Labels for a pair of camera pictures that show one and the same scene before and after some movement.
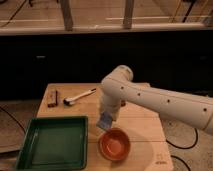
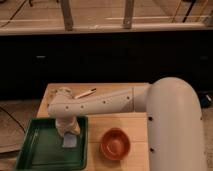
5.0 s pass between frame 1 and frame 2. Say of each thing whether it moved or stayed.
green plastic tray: stayed
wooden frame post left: stayed
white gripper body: moved
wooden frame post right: stayed
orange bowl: stayed
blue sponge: moved
